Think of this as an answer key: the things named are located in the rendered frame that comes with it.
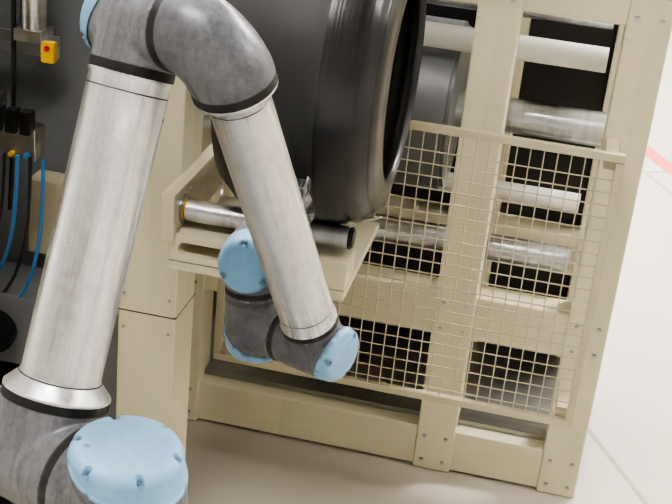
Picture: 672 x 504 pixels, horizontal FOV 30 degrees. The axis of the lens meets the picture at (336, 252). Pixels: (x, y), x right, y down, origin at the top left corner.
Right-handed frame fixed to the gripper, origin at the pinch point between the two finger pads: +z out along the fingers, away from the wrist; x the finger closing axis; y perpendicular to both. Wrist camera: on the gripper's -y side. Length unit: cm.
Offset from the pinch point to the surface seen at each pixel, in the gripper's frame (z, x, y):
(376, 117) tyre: 1.1, -12.1, 16.8
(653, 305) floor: 202, -85, -102
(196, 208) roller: 10.7, 22.8, -10.7
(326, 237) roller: 10.4, -3.6, -11.8
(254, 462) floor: 62, 19, -102
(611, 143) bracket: 71, -55, -3
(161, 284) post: 18.1, 31.7, -32.5
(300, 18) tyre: 0.8, 3.0, 32.3
